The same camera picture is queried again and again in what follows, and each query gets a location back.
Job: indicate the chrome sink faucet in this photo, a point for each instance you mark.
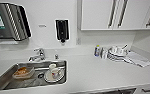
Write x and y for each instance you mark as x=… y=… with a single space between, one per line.
x=37 y=55

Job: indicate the grey paper towel dispenser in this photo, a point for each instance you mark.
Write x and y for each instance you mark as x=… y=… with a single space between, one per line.
x=7 y=21

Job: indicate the black soap dispenser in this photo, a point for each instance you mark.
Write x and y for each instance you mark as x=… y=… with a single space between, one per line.
x=62 y=30

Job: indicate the white cup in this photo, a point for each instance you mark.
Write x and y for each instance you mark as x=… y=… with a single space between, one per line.
x=52 y=69

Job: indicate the dish soap bottle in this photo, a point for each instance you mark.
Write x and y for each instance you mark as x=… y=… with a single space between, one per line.
x=97 y=51

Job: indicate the small steel sink knob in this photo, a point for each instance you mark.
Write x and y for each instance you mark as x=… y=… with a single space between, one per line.
x=56 y=56

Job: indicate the stainless steel sink basin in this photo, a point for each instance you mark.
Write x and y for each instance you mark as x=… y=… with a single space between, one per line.
x=4 y=81

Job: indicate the white wall outlet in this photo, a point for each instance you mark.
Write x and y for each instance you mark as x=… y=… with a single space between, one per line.
x=78 y=41

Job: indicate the white plate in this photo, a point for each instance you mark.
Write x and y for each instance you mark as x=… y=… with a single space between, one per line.
x=59 y=79

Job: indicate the small clear jar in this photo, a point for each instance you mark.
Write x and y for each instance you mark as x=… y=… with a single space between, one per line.
x=104 y=54

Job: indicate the plastic container orange food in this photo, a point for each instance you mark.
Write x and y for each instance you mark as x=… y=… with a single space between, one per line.
x=22 y=72

